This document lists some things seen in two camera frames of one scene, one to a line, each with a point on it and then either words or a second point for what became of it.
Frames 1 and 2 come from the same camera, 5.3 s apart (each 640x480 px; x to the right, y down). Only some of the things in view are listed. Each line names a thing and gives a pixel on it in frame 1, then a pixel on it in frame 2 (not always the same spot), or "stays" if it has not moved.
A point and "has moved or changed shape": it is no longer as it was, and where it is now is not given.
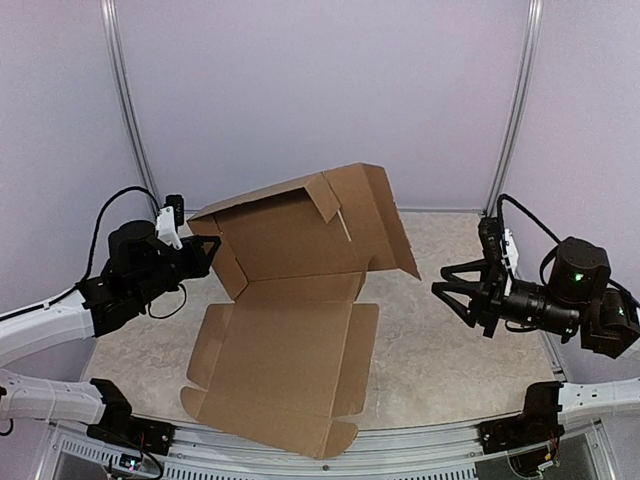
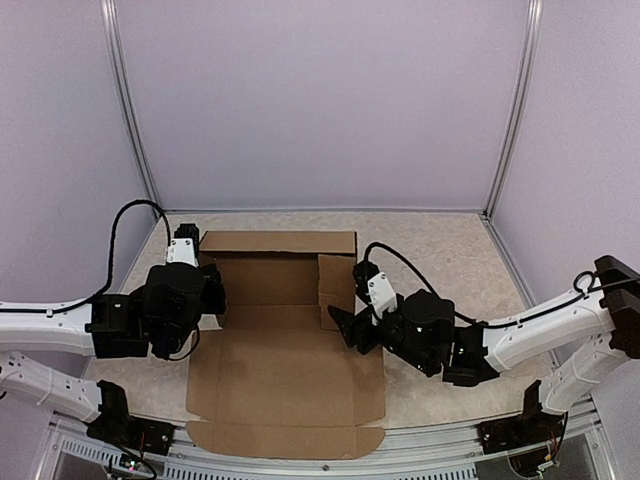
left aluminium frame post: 127,101 stays
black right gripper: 487,302 -> 363,344
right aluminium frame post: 511,138 stays
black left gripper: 198,241 -> 216,304
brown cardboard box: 299,351 has moved or changed shape
